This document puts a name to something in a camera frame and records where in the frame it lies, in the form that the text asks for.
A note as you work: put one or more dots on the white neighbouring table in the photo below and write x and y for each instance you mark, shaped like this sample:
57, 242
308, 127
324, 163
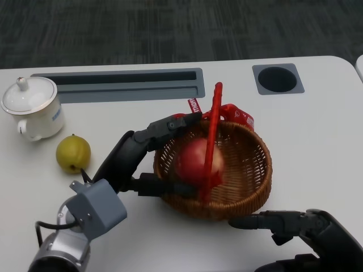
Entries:
359, 68

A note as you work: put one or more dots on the long grey table slot tray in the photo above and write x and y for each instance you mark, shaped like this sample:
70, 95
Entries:
127, 89

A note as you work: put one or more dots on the white ceramic cup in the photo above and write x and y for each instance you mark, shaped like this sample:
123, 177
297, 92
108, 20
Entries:
42, 123

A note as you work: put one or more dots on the grey table cup holder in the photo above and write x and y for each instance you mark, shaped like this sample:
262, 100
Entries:
277, 78

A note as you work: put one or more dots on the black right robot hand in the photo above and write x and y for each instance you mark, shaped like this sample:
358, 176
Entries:
331, 235

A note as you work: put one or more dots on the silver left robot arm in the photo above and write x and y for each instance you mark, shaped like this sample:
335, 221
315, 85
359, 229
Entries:
62, 252

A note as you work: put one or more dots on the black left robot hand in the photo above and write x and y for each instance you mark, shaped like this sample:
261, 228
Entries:
122, 158

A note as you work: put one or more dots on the red happy birthday ribbon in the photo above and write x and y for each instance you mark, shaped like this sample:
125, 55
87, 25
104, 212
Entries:
241, 115

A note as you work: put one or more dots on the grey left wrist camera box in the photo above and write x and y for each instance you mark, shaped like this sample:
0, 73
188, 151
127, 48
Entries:
99, 209

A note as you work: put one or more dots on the green pear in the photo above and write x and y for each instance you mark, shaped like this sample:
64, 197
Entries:
73, 153

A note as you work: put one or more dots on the red apple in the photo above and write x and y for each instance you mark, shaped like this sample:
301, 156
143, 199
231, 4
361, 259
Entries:
193, 163

